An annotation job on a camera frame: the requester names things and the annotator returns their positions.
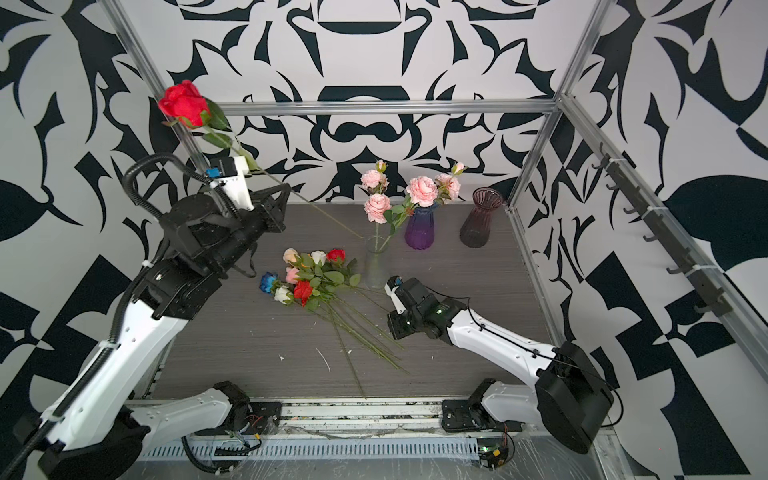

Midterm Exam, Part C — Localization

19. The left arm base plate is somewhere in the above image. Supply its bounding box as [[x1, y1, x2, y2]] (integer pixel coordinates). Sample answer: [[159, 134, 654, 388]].
[[236, 401, 283, 435]]

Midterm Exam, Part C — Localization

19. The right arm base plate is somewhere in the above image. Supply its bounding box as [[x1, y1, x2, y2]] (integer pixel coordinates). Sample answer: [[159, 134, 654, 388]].
[[441, 399, 523, 433]]

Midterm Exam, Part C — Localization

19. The pink carnation spray stem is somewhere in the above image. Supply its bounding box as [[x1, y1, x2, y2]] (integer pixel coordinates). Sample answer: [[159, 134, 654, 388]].
[[360, 160, 392, 253]]

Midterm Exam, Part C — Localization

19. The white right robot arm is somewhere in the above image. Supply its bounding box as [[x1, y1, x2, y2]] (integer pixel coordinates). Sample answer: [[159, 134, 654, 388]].
[[385, 276, 616, 454]]

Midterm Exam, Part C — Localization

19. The aluminium front rail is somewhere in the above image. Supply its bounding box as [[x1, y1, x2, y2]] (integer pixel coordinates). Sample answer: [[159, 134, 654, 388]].
[[125, 394, 481, 442]]

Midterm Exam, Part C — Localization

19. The peach artificial rose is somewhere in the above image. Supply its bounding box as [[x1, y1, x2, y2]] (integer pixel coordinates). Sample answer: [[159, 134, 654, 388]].
[[282, 248, 301, 265]]

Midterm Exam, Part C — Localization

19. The dark red glass vase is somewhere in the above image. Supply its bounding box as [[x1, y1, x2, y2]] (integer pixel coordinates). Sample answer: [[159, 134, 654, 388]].
[[459, 187, 504, 248]]

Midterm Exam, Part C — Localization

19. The red artificial rose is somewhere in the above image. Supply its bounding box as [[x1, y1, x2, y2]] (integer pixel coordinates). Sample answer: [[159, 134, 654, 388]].
[[157, 79, 367, 241], [326, 248, 346, 263]]

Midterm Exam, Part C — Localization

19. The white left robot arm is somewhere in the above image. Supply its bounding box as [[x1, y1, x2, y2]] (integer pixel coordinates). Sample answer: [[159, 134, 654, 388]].
[[3, 153, 292, 479]]

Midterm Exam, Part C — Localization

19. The blue artificial rose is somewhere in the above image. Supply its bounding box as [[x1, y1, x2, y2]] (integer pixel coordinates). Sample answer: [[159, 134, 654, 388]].
[[259, 272, 279, 295]]

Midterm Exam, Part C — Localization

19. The white cable duct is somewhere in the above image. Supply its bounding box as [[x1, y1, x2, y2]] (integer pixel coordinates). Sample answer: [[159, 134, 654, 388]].
[[188, 437, 480, 462]]

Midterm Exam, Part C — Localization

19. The clear ribbed glass vase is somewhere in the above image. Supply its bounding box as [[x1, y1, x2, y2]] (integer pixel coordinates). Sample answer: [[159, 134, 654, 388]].
[[363, 235, 389, 290]]

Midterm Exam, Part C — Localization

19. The blue purple glass vase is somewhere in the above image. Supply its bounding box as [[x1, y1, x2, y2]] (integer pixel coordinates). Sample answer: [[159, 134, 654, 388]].
[[405, 203, 438, 250]]

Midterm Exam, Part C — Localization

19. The light pink artificial rose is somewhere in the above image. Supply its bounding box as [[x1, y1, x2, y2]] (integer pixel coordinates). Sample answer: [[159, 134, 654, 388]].
[[285, 267, 300, 285]]

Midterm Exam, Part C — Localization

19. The pink peony stem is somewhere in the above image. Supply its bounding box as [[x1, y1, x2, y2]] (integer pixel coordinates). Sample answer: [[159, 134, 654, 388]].
[[380, 162, 466, 246]]

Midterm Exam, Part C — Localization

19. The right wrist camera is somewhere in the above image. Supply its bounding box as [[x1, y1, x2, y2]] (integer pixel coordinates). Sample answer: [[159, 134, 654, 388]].
[[385, 275, 407, 315]]

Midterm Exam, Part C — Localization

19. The wall hook rail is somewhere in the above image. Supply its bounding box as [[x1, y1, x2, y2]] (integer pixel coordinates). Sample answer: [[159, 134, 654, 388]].
[[594, 142, 733, 317]]

